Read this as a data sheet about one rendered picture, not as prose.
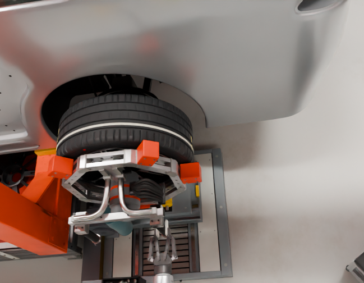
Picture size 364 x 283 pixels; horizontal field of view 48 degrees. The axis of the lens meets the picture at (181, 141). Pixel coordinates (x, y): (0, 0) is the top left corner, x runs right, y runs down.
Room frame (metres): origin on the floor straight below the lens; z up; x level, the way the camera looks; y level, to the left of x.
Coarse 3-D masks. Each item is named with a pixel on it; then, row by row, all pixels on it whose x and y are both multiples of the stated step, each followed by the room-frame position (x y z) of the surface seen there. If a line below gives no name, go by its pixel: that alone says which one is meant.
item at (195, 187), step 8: (192, 184) 1.03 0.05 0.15; (192, 192) 0.99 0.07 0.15; (200, 192) 0.98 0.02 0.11; (192, 200) 0.93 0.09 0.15; (200, 200) 0.92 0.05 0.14; (192, 208) 0.88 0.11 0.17; (200, 208) 0.86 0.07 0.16; (168, 216) 0.90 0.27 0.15; (176, 216) 0.88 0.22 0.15; (184, 216) 0.86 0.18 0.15; (192, 216) 0.84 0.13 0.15; (200, 216) 0.81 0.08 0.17; (136, 224) 0.94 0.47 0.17; (144, 224) 0.92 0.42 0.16; (168, 224) 0.87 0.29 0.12; (176, 224) 0.85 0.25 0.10
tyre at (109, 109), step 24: (120, 96) 1.11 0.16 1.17; (144, 96) 1.09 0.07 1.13; (72, 120) 1.13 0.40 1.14; (96, 120) 1.04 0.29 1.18; (120, 120) 1.00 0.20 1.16; (144, 120) 0.98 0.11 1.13; (168, 120) 0.98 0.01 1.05; (72, 144) 1.00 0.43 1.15; (96, 144) 0.95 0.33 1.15; (120, 144) 0.92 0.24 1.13; (168, 144) 0.86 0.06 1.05; (192, 144) 0.92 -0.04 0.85
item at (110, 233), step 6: (96, 204) 1.08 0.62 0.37; (90, 210) 1.04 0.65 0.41; (96, 210) 1.03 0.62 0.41; (90, 228) 0.94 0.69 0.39; (96, 228) 0.93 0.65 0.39; (102, 228) 0.92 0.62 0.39; (108, 228) 0.91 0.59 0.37; (102, 234) 0.92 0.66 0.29; (108, 234) 0.91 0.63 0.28; (114, 234) 0.97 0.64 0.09
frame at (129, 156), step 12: (84, 156) 0.94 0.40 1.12; (96, 156) 0.92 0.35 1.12; (108, 156) 0.90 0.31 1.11; (120, 156) 0.88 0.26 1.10; (132, 156) 0.85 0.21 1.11; (84, 168) 0.89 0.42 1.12; (96, 168) 0.88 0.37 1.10; (108, 168) 0.86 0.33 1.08; (144, 168) 0.81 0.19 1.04; (156, 168) 0.80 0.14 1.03; (168, 168) 0.79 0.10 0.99; (72, 180) 0.93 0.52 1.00; (180, 180) 0.77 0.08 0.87; (72, 192) 0.95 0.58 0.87; (84, 192) 0.97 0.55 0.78; (96, 192) 0.97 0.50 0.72; (168, 192) 0.82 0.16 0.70; (180, 192) 0.78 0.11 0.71; (108, 204) 0.92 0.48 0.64; (144, 204) 0.86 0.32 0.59
